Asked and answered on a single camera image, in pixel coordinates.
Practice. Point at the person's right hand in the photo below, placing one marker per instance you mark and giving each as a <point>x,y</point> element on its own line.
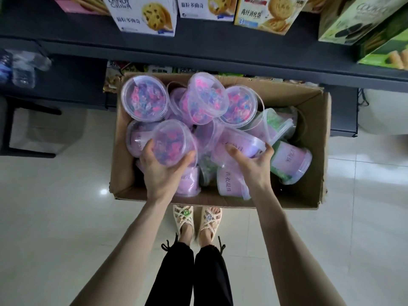
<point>256,175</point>

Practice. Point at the person's left hand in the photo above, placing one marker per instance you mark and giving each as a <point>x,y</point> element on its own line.
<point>159,181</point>

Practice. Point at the person's right thumb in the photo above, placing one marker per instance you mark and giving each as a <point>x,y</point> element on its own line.
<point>234,152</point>

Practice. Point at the person's left thumb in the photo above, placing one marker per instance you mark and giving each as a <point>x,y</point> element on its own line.
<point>188,158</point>

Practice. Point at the purple bead tub pink label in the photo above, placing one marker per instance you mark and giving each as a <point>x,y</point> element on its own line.
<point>232,140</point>

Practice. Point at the purple bead tub clear lid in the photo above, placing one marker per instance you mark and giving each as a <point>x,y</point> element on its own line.
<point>172,140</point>

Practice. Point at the person's right forearm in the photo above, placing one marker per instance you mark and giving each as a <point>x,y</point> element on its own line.
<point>287,245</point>

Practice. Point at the person's left forearm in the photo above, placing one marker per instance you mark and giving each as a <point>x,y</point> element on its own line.
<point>127,251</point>

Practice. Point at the beige woven sandal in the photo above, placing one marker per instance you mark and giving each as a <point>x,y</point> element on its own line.
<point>183,216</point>
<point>210,219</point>

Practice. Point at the pile of purple tubs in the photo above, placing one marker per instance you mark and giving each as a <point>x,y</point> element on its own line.
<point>145,98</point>

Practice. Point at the brown cardboard box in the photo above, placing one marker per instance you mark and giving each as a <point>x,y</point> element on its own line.
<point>314,130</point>

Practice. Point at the dark grey shelf unit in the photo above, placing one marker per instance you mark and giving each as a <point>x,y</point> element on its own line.
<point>223,50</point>

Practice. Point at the snack packets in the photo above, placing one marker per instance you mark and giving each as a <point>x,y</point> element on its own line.
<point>140,68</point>

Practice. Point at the black trousers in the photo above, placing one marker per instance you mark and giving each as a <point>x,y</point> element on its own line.
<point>191,277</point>

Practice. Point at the yellow sandwich biscuit box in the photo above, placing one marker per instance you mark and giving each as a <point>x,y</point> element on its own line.
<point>271,14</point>

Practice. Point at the white chocolate chip cookie box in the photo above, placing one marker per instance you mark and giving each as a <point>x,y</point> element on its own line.
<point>143,15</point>
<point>207,6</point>

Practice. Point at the green dark cookie box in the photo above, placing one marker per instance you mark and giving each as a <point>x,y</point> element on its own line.
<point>353,19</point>

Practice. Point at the light green wafer roll box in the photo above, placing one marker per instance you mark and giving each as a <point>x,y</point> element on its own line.
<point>389,57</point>

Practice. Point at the clear plastic water bottle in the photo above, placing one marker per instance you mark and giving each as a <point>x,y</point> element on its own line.
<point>27,68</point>

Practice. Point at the dark green biscuit stick box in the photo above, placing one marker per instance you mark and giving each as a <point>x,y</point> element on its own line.
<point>382,38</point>

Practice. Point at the pink biscuit box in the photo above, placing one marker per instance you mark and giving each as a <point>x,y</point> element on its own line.
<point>79,3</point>

